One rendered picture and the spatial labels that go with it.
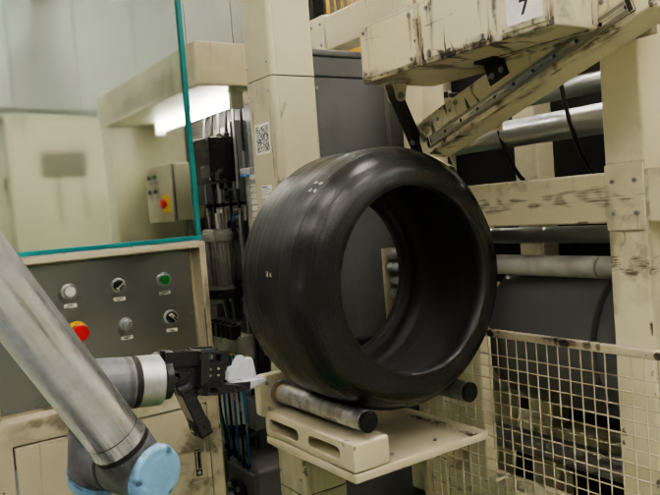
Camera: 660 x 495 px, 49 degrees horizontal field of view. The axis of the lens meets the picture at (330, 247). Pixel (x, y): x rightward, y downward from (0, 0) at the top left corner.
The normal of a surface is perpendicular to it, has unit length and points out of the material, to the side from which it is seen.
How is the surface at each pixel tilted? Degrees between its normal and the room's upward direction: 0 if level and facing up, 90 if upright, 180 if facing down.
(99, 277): 90
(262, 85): 90
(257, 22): 90
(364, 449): 90
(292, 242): 70
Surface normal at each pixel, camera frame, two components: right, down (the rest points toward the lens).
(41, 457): 0.56, 0.00
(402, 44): -0.83, 0.10
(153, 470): 0.77, 0.04
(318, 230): -0.18, -0.29
